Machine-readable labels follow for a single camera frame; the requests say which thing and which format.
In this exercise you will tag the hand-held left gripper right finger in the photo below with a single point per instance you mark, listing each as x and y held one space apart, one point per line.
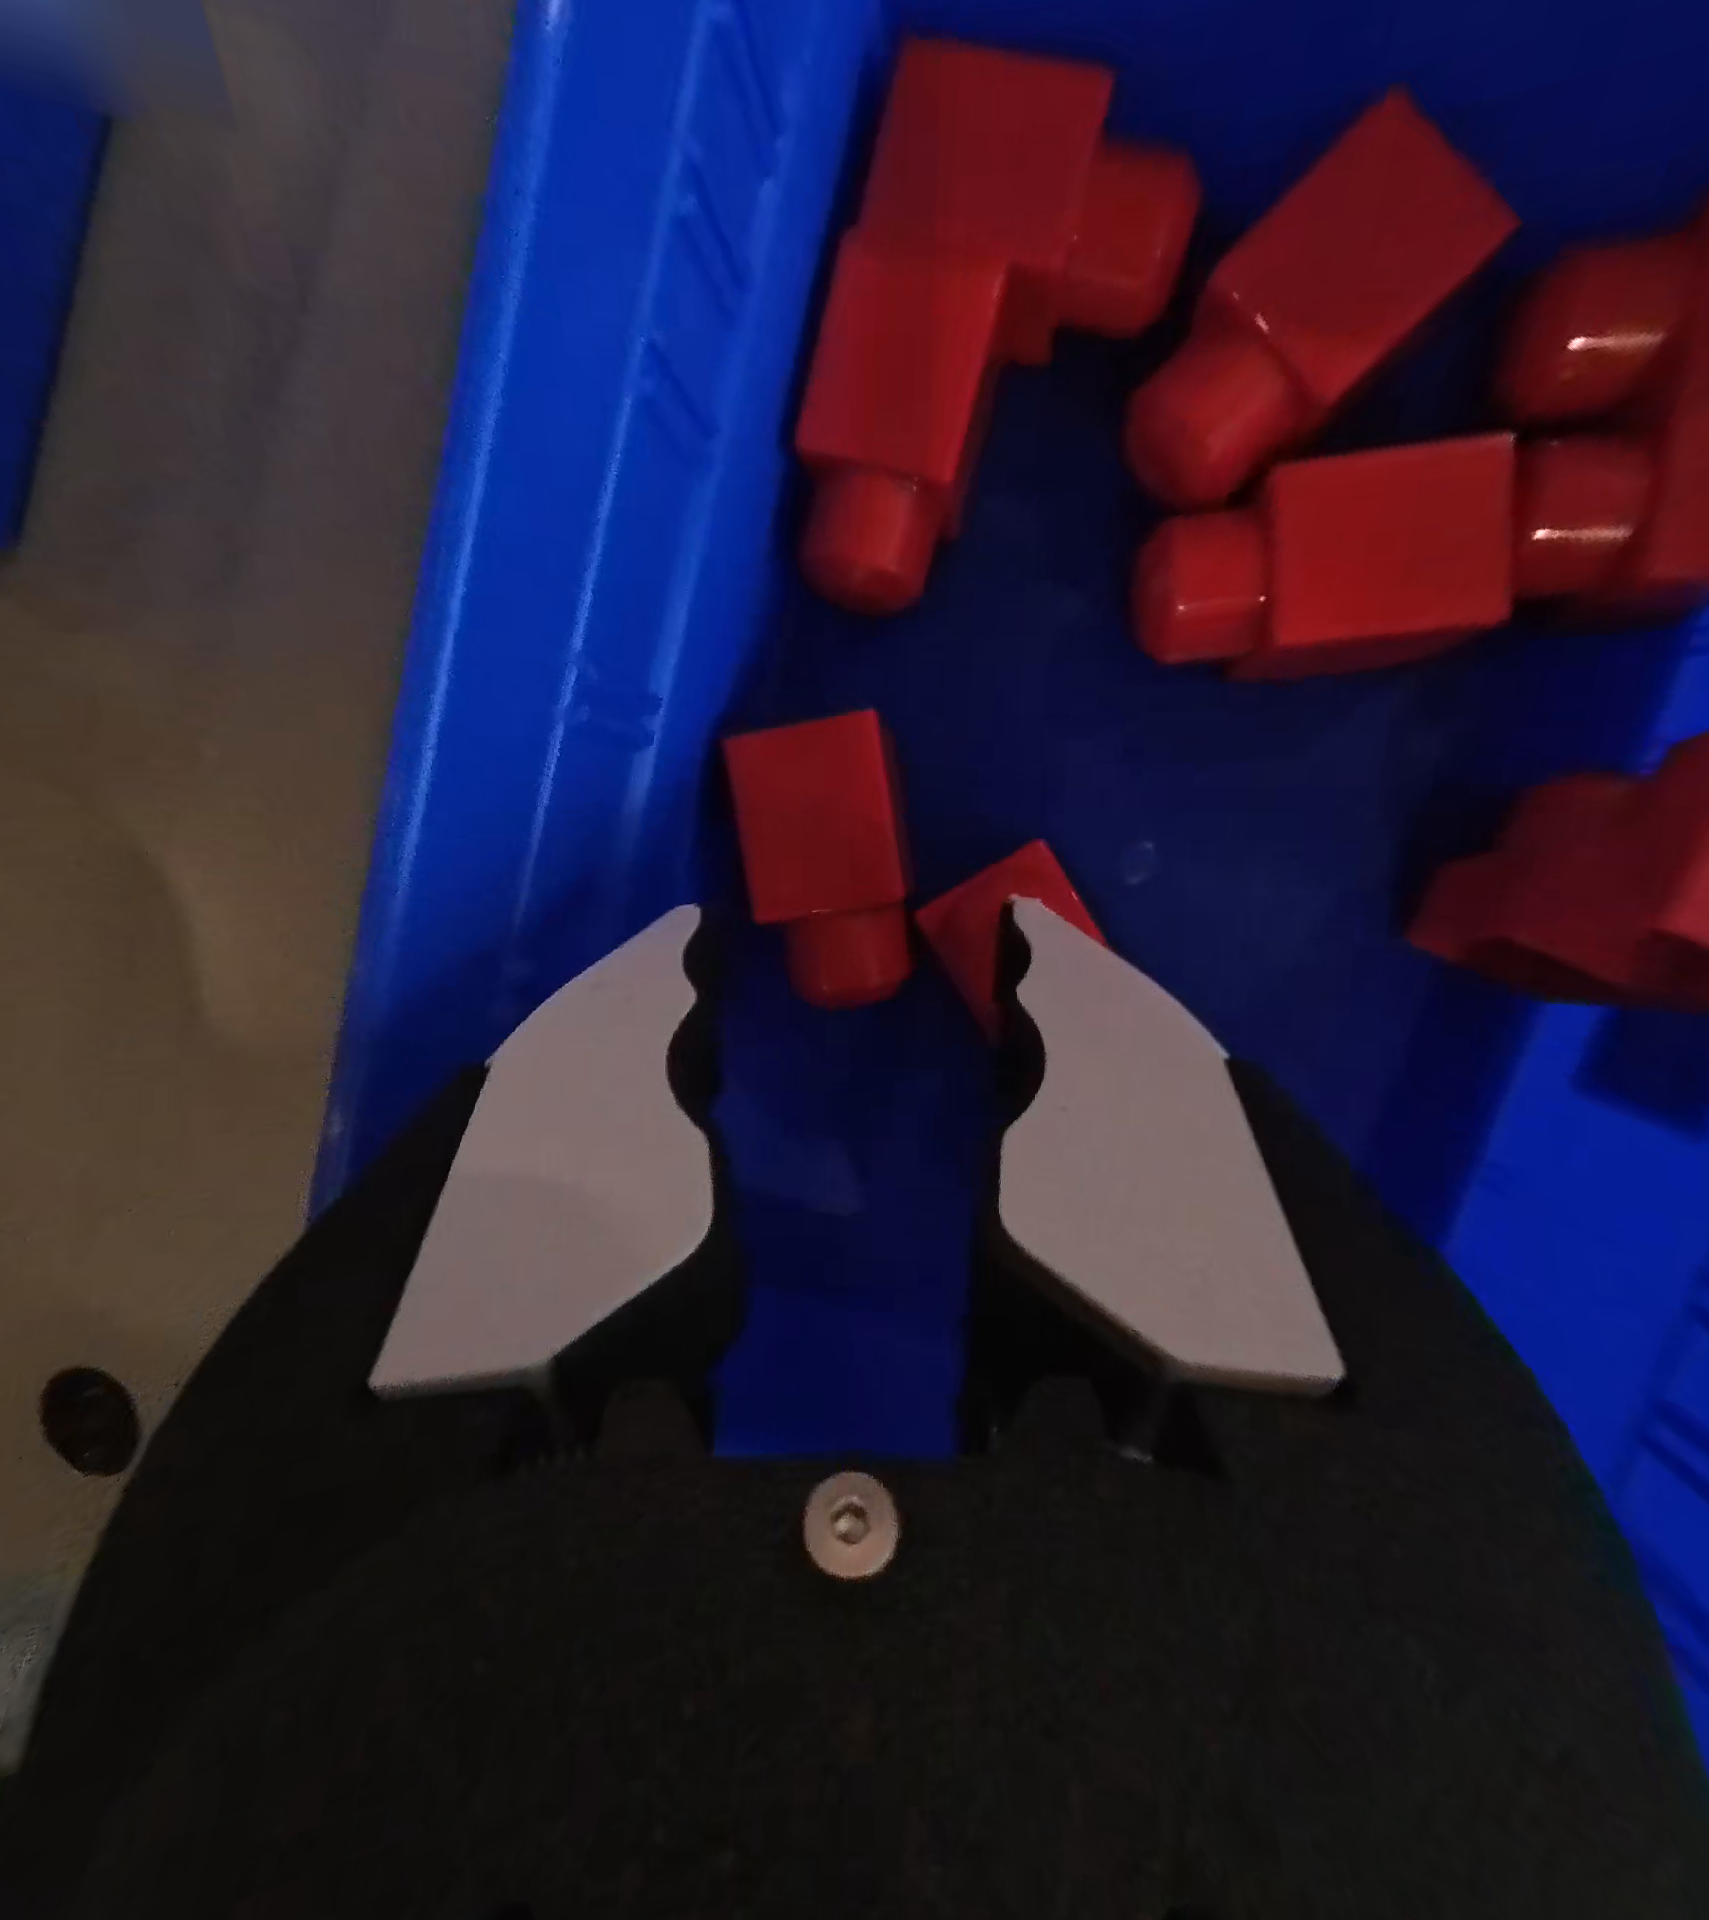
1169 1200

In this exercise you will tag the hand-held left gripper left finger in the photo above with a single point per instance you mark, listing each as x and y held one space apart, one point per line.
572 1200

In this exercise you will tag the heap of assorted mega blocks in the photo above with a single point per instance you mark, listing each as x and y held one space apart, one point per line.
1366 556

